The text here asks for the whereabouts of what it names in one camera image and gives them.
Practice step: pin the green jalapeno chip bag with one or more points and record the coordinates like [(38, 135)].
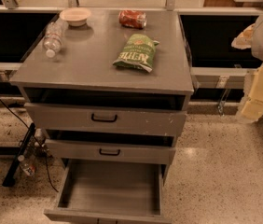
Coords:
[(138, 53)]

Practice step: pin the grey drawer cabinet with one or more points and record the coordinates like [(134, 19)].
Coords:
[(84, 74)]

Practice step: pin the grey middle drawer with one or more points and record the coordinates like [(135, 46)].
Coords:
[(110, 152)]

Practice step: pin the grey open bottom drawer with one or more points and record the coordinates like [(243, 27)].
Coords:
[(107, 192)]

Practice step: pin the grey top drawer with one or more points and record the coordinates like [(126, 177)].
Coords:
[(106, 119)]

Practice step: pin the red crushed soda can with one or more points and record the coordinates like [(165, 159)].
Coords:
[(132, 18)]

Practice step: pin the beige paper bowl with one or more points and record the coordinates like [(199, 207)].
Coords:
[(75, 16)]

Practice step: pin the clear plastic water bottle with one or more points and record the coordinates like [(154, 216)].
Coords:
[(52, 41)]

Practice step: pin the plastic bottle on floor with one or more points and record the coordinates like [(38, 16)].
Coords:
[(26, 165)]

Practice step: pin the black leaning bar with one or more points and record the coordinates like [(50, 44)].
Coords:
[(9, 180)]

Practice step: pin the metal railing frame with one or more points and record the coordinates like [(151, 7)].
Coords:
[(137, 3)]

